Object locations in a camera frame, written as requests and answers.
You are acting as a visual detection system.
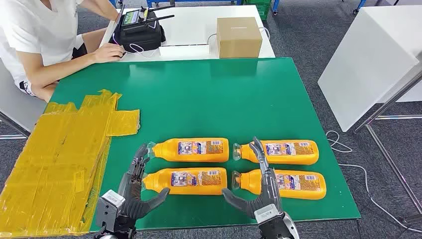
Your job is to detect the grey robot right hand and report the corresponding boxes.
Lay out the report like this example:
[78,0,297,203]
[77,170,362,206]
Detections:
[221,136,284,220]

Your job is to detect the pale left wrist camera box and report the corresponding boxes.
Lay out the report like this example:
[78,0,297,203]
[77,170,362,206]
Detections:
[96,189,126,228]

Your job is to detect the white thin panel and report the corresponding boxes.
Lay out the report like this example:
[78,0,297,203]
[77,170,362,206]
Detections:
[99,4,126,48]

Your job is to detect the person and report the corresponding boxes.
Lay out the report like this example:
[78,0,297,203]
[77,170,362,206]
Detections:
[0,0,126,104]

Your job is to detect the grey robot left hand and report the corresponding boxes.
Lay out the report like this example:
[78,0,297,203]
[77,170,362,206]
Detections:
[117,142,171,221]

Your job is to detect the yellow taped cardboard sheet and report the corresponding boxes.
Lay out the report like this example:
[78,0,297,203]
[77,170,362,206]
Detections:
[0,89,141,238]

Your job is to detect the black carry bag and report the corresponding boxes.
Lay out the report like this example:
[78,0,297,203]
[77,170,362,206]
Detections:
[113,11,167,53]

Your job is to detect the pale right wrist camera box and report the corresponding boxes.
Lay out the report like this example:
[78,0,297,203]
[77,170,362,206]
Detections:
[254,204,285,225]

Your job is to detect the blue leg with caster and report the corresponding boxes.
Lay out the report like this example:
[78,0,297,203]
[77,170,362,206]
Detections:
[352,0,367,15]

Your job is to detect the large white table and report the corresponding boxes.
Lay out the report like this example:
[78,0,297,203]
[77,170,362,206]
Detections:
[317,4,422,132]

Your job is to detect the grey bench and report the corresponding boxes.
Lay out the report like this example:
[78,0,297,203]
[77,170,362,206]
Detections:
[0,59,48,139]

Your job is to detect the black remote controller with screen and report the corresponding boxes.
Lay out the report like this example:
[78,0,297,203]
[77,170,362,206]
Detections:
[120,3,175,28]

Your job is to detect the person's right hand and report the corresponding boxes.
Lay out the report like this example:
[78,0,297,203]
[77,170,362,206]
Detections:
[92,43,126,64]

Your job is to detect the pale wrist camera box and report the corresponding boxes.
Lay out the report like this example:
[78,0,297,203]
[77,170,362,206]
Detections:
[254,204,285,225]
[96,189,126,228]

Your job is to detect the green table mat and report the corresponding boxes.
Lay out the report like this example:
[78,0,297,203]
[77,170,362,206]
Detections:
[49,57,362,232]

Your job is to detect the orange detergent bottle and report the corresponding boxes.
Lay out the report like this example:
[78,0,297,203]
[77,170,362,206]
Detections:
[147,137,230,163]
[231,169,327,201]
[232,139,319,166]
[141,167,228,196]

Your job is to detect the green plastic crate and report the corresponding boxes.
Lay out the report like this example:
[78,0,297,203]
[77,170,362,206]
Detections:
[244,0,273,21]

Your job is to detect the metal stand frame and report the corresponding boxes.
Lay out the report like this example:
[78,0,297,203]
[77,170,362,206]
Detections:
[353,67,422,215]

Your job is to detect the white floor cable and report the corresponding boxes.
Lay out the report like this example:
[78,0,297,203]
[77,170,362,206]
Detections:
[325,130,422,234]

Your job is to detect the brown cardboard box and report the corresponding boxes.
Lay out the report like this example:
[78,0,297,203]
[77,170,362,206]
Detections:
[216,16,263,59]

